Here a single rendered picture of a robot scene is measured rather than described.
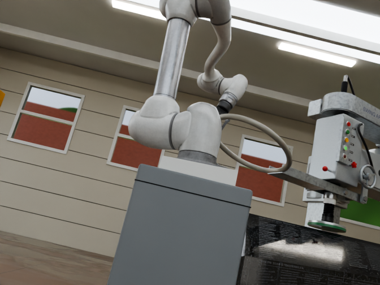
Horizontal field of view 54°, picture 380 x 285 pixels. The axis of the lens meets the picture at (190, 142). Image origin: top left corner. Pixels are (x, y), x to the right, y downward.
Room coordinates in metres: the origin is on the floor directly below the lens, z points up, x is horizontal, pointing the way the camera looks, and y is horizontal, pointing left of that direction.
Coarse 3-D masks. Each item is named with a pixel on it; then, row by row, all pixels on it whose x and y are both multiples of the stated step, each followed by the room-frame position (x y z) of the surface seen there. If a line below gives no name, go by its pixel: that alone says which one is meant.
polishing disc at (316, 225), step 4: (308, 224) 2.26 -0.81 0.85; (312, 224) 2.22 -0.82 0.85; (316, 224) 2.18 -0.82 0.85; (320, 224) 2.16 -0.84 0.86; (324, 224) 2.15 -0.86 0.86; (328, 224) 2.14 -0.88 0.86; (320, 228) 2.32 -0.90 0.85; (324, 228) 2.27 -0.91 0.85; (328, 228) 2.23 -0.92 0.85; (332, 228) 2.18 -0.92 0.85; (336, 228) 2.14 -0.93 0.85; (340, 228) 2.15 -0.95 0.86; (344, 228) 2.17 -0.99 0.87; (340, 232) 2.28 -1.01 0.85; (344, 232) 2.23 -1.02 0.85
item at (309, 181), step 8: (272, 168) 2.10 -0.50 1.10; (280, 176) 2.10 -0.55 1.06; (288, 176) 2.05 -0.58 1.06; (296, 176) 2.04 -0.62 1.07; (304, 176) 2.07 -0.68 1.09; (312, 176) 2.09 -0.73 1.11; (296, 184) 2.20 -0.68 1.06; (304, 184) 2.15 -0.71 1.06; (312, 184) 2.10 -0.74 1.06; (320, 184) 2.12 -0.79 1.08; (328, 184) 2.15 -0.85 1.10; (320, 192) 2.28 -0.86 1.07; (336, 192) 2.18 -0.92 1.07; (344, 192) 2.20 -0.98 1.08; (352, 192) 2.24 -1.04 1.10; (344, 200) 2.37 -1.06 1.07; (352, 200) 2.33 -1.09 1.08
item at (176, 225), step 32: (160, 192) 1.25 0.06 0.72; (192, 192) 1.26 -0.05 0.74; (224, 192) 1.26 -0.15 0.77; (128, 224) 1.25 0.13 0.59; (160, 224) 1.25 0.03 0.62; (192, 224) 1.26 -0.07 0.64; (224, 224) 1.26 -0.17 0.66; (128, 256) 1.25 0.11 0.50; (160, 256) 1.25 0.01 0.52; (192, 256) 1.26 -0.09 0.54; (224, 256) 1.26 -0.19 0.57
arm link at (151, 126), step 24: (168, 0) 1.48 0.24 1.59; (192, 0) 1.44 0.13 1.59; (168, 24) 1.51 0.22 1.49; (192, 24) 1.52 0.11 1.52; (168, 48) 1.48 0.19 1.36; (168, 72) 1.47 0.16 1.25; (168, 96) 1.48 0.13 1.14; (144, 120) 1.47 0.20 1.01; (168, 120) 1.43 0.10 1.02; (144, 144) 1.53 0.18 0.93; (168, 144) 1.47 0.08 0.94
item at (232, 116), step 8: (240, 120) 1.76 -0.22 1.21; (248, 120) 1.73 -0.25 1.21; (264, 128) 1.72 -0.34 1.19; (272, 136) 1.73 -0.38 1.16; (280, 144) 1.75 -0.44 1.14; (224, 152) 2.17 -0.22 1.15; (288, 152) 1.79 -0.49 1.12; (240, 160) 2.17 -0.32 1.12; (288, 160) 1.85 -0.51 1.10; (256, 168) 2.14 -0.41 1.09; (264, 168) 2.11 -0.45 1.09; (280, 168) 1.99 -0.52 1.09; (288, 168) 1.93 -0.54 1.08
